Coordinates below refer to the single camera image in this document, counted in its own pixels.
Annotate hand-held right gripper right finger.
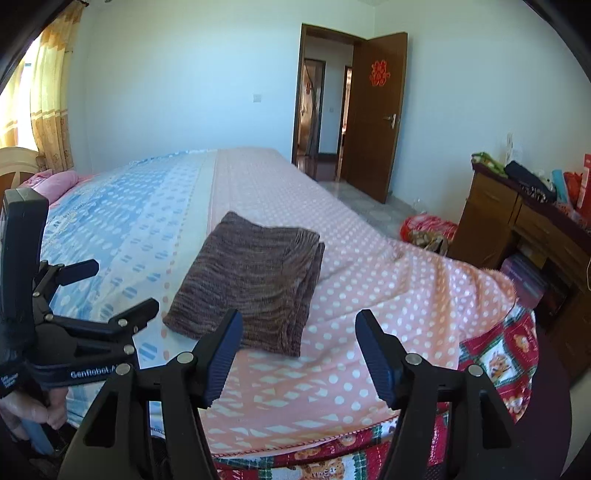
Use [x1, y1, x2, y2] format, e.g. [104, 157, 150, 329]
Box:
[355, 308, 520, 480]

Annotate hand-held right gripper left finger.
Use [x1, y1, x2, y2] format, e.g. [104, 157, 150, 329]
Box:
[55, 308, 245, 480]

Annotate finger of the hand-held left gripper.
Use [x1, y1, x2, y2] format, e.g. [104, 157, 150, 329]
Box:
[39, 259, 100, 301]
[46, 298, 160, 335]

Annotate brown knit garment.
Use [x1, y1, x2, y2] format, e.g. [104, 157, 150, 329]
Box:
[163, 211, 326, 358]

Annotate person's left hand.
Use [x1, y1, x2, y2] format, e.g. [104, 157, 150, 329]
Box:
[0, 385, 70, 441]

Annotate pink pillow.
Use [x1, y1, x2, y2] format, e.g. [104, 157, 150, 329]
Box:
[21, 170, 93, 206]

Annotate cream wooden headboard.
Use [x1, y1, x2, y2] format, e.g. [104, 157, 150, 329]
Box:
[0, 147, 47, 204]

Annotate polka dot blanket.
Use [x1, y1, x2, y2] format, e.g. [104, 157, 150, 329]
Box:
[39, 148, 520, 457]

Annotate red cartoon printed quilt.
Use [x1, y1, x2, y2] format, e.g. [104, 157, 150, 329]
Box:
[215, 305, 541, 480]

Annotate red plastic bag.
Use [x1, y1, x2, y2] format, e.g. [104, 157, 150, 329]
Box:
[399, 213, 458, 254]

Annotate yellow curtain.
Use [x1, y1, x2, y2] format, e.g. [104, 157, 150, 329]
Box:
[30, 4, 86, 174]

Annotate purple box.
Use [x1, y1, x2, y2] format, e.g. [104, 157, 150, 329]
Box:
[501, 254, 548, 308]

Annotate brown wooden desk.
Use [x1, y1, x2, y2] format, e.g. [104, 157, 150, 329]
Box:
[445, 164, 591, 384]

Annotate brown wooden door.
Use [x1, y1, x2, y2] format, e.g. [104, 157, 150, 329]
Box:
[339, 32, 409, 204]

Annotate green cloth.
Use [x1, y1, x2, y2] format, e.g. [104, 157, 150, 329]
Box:
[471, 151, 509, 175]

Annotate teal bottle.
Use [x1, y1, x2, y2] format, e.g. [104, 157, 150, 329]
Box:
[551, 168, 568, 204]

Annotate red gift bag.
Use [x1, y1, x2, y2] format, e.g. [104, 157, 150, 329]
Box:
[561, 171, 585, 208]

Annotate red box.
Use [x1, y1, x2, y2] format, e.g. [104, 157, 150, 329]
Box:
[577, 154, 591, 210]

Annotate brown door frame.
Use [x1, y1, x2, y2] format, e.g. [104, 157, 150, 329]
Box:
[291, 23, 370, 181]

